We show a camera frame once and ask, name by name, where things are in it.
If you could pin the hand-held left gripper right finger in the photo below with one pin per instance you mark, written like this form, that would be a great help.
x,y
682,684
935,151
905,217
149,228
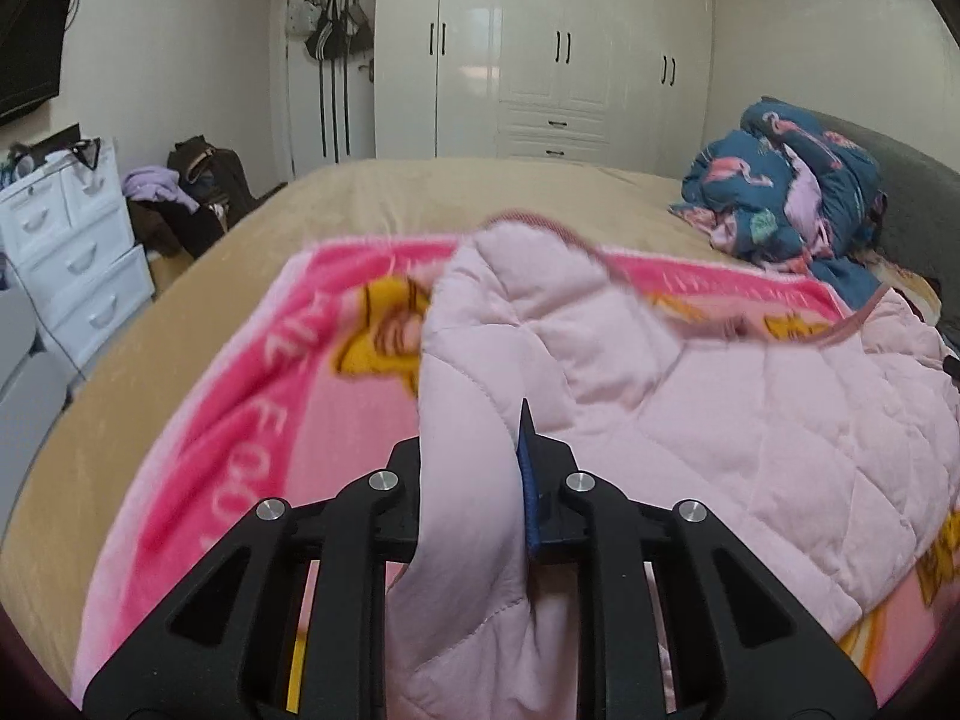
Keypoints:
x,y
531,496

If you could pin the purple cloth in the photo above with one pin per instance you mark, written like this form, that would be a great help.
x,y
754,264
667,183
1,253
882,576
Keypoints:
x,y
154,184

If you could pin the bed with beige sheet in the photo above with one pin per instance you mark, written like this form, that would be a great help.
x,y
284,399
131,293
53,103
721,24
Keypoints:
x,y
375,195

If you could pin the black hanging bag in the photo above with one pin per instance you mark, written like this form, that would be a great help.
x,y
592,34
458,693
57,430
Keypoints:
x,y
356,22

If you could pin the white drawer unit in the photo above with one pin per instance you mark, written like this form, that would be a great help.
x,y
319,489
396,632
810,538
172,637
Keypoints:
x,y
75,262

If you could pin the black bag with white stripes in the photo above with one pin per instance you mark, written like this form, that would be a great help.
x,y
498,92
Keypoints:
x,y
321,37

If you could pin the dark clothes pile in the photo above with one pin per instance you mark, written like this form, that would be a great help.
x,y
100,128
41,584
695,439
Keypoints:
x,y
161,229

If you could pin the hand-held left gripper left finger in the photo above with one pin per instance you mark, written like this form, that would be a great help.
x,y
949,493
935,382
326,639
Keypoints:
x,y
405,481

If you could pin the black wall television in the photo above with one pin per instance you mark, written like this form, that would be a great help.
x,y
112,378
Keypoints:
x,y
26,52

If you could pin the white wardrobe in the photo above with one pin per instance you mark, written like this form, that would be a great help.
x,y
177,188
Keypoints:
x,y
600,15

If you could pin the grey padded headboard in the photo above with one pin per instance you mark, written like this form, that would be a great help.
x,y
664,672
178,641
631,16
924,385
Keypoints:
x,y
922,187

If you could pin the blue flamingo print duvet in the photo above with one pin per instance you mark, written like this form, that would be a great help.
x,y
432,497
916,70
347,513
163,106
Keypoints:
x,y
757,195

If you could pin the pink printed blanket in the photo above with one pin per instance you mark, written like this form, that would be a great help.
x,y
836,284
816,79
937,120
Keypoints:
x,y
247,405

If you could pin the dark brown bag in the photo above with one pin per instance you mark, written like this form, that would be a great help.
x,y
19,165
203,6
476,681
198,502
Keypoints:
x,y
217,174

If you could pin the white door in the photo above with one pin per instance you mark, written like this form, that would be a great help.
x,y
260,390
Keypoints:
x,y
360,114

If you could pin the pink quilted jacket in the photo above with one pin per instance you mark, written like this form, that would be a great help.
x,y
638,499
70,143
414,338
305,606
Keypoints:
x,y
675,405

